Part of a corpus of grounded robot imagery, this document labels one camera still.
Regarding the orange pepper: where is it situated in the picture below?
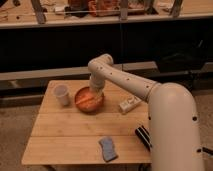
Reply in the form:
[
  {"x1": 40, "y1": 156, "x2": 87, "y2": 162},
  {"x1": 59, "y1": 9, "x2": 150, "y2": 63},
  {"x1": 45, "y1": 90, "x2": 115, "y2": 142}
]
[{"x1": 76, "y1": 97, "x2": 98, "y2": 104}]

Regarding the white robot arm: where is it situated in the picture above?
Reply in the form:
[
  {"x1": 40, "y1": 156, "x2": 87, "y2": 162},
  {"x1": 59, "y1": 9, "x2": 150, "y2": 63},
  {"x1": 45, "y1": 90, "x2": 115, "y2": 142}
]
[{"x1": 88, "y1": 54, "x2": 205, "y2": 171}]

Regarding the orange ceramic bowl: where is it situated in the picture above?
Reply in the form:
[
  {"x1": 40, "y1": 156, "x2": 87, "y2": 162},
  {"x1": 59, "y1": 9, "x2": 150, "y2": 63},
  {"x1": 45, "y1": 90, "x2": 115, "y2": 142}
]
[{"x1": 74, "y1": 87, "x2": 104, "y2": 113}]

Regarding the white tube bottle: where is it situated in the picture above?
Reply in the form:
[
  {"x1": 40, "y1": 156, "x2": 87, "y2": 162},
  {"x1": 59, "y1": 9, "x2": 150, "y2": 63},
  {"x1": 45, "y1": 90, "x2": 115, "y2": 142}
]
[{"x1": 119, "y1": 96, "x2": 142, "y2": 114}]

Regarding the translucent plastic cup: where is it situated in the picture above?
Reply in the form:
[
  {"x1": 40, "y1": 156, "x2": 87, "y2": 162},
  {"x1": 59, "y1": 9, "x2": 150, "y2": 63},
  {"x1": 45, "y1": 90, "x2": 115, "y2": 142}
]
[{"x1": 53, "y1": 84, "x2": 70, "y2": 106}]

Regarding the blue sponge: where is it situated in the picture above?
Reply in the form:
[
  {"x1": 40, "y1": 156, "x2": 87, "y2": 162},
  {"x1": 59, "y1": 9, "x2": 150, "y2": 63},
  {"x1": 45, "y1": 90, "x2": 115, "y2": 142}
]
[{"x1": 99, "y1": 137, "x2": 118, "y2": 162}]

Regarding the wooden table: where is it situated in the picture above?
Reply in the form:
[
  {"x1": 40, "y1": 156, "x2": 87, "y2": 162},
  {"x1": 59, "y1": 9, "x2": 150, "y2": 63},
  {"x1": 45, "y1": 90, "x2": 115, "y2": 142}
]
[{"x1": 22, "y1": 80, "x2": 150, "y2": 165}]

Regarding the black striped box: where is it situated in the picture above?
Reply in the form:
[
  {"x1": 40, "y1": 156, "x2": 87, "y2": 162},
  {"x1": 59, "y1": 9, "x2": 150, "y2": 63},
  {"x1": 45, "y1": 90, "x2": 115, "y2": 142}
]
[{"x1": 135, "y1": 125, "x2": 151, "y2": 150}]

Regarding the wooden shelf with clutter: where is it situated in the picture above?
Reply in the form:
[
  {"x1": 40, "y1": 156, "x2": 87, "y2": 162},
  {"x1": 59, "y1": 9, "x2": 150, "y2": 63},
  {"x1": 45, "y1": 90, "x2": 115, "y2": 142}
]
[{"x1": 0, "y1": 0, "x2": 213, "y2": 29}]

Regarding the black object on floor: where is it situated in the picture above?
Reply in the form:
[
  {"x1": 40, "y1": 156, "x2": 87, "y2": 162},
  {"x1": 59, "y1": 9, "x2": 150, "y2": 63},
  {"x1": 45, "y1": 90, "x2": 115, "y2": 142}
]
[{"x1": 202, "y1": 147, "x2": 213, "y2": 156}]

